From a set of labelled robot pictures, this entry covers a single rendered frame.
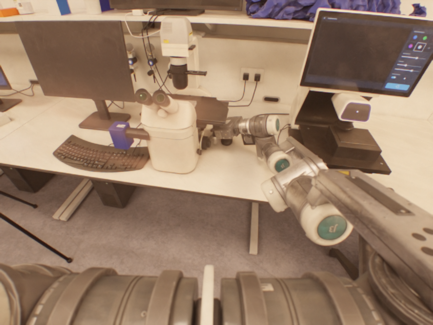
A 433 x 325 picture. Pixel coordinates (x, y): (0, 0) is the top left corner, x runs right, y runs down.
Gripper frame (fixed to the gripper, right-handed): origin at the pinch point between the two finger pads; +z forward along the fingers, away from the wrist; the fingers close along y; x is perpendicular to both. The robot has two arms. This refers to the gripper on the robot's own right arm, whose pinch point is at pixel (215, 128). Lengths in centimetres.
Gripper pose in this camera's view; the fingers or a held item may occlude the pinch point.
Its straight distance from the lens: 103.4
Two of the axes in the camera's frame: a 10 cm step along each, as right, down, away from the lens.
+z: -8.3, -0.5, 5.5
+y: 4.8, -5.7, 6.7
